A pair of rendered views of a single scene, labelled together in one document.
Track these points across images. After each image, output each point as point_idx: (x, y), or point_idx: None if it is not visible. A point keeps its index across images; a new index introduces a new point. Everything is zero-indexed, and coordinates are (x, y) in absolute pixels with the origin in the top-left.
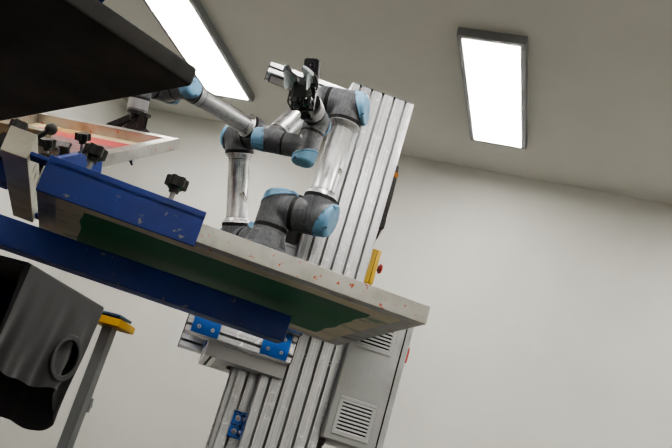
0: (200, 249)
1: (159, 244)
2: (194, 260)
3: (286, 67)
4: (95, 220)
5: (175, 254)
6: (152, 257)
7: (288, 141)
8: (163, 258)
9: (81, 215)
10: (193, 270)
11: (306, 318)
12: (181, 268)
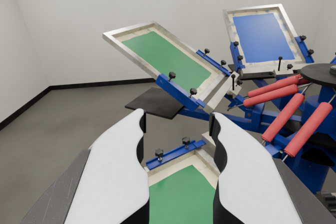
0: (148, 179)
1: (170, 184)
2: (158, 198)
3: (209, 122)
4: (192, 171)
5: (166, 195)
6: (187, 211)
7: None
8: (179, 208)
9: (196, 168)
10: (166, 219)
11: None
12: (174, 221)
